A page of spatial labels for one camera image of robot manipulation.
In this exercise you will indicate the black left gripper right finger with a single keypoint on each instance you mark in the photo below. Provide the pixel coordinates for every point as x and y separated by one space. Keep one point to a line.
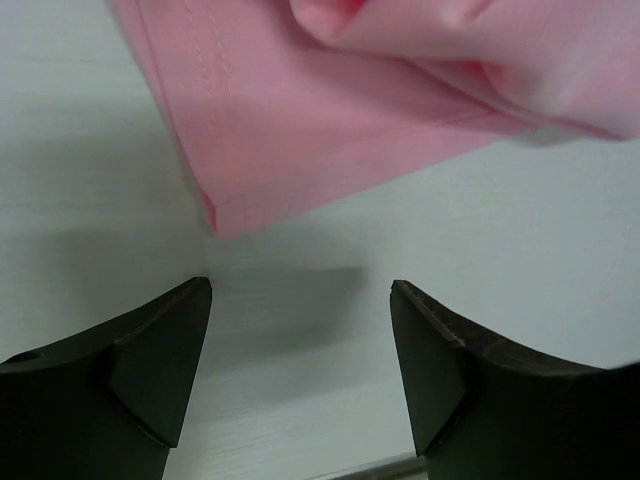
482 406

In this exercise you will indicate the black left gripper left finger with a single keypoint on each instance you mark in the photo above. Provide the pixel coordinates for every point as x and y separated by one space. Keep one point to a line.
109 402

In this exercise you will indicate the pink t-shirt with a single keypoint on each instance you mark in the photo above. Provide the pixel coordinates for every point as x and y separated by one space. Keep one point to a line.
280 107

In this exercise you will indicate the aluminium table edge rail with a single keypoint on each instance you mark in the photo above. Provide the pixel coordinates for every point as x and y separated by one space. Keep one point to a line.
395 468

